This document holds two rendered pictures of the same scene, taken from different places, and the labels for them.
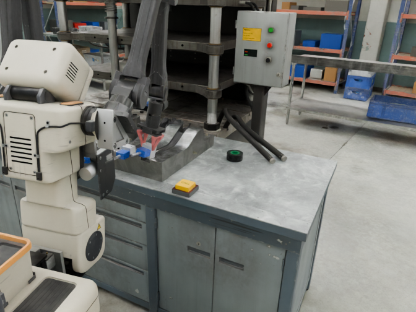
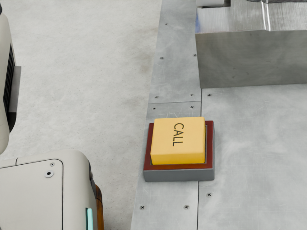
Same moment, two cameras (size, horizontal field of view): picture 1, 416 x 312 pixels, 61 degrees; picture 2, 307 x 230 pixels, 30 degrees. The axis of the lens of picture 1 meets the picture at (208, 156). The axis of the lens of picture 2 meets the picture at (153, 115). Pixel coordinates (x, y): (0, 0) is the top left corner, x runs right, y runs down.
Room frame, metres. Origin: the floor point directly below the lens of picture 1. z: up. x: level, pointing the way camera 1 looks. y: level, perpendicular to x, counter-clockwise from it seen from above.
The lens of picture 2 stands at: (1.12, -0.37, 1.29)
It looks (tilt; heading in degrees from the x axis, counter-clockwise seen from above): 41 degrees down; 76
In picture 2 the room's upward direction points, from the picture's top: 10 degrees counter-clockwise
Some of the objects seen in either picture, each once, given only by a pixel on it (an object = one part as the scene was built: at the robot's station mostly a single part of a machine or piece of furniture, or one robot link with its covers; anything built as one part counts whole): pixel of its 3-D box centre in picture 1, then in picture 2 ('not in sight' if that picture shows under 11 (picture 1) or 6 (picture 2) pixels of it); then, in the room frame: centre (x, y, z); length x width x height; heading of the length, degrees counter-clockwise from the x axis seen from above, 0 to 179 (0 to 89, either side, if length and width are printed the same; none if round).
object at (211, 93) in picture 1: (166, 81); not in sight; (2.67, 0.33, 0.96); 1.29 x 0.83 x 0.18; 64
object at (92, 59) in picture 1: (101, 62); not in sight; (6.84, 2.07, 0.42); 0.60 x 0.42 x 0.33; 50
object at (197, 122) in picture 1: (164, 106); not in sight; (2.67, 0.35, 0.76); 1.30 x 0.84 x 0.07; 64
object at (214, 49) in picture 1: (165, 47); not in sight; (2.67, 0.33, 1.20); 1.29 x 0.83 x 0.19; 64
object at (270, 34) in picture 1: (255, 135); not in sight; (2.15, -0.30, 0.74); 0.31 x 0.22 x 1.47; 64
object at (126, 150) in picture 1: (121, 155); not in sight; (1.40, 0.37, 0.89); 0.13 x 0.05 x 0.05; 153
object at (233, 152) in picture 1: (234, 155); not in sight; (1.61, -0.13, 0.82); 0.08 x 0.08 x 0.04
